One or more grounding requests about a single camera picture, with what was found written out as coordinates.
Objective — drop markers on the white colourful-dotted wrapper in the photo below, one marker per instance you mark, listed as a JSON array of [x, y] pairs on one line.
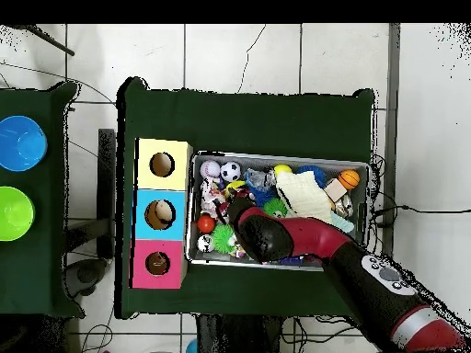
[[209, 195]]

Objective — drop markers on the cream muslin cloth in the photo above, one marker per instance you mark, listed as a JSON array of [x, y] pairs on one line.
[[303, 196]]

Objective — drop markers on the light blue muslin cloth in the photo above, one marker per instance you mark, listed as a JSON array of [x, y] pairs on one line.
[[342, 223]]

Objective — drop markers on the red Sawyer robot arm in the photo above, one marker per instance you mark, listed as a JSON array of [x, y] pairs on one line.
[[316, 235]]

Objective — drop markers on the wooden box with three holes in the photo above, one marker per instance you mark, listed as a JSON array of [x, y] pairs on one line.
[[147, 176]]

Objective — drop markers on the small soccer ball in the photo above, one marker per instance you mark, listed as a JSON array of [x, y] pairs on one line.
[[230, 171]]

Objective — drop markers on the small white baseball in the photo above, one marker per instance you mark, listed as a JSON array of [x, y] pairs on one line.
[[209, 170]]

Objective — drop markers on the red-orange smooth ball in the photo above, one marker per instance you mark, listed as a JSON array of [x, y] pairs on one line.
[[206, 223]]

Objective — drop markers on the green spiky toy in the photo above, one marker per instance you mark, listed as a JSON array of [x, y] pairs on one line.
[[222, 238], [275, 207]]

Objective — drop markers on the blue spiky rubber ball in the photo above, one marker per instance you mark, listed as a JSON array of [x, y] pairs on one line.
[[317, 173]]

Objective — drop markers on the plain wooden block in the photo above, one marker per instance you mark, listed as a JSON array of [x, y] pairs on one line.
[[335, 189]]

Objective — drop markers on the small orange basketball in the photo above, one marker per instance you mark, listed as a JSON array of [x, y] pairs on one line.
[[349, 179]]

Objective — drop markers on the small blue floor ball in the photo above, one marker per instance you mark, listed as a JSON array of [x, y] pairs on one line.
[[192, 348]]

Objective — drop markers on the dark grey rounded base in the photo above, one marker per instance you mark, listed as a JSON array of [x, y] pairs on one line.
[[88, 274]]

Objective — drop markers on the blue round object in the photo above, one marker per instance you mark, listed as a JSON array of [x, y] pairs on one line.
[[22, 143]]

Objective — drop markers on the green plastic bowl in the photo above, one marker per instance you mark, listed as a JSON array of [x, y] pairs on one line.
[[14, 213]]

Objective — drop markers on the dark thin rod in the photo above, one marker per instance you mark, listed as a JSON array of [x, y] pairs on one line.
[[55, 46]]

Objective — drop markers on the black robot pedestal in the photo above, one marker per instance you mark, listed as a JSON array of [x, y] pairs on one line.
[[228, 334]]

